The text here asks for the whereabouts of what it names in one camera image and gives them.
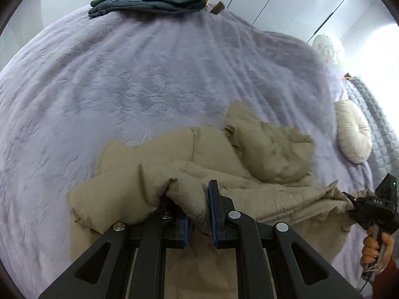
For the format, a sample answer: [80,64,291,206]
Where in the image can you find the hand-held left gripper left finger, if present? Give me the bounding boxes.
[39,207,191,299]

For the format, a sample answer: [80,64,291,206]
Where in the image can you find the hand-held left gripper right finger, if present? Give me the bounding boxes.
[207,180,365,299]

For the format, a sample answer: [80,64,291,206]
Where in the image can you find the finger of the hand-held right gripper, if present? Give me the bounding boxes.
[342,191,359,210]

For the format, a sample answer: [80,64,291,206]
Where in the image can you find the khaki puffer jacket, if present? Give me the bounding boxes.
[67,100,368,299]

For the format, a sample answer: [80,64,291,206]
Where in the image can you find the person's right forearm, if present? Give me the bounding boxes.
[372,258,399,290]

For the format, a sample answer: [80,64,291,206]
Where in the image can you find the person's right hand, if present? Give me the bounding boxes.
[360,227,396,271]

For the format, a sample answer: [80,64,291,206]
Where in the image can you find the cream round pleated pillow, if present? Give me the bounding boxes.
[334,100,373,164]

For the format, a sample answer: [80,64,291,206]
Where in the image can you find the grey quilted headboard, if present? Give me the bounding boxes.
[346,75,399,181]

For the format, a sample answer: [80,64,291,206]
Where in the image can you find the purple bed blanket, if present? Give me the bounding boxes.
[0,1,375,299]

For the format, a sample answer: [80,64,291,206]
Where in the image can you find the white wardrobe doors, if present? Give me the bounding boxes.
[199,0,399,44]

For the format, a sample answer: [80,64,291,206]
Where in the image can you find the folded blue jeans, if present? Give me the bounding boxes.
[88,0,208,17]

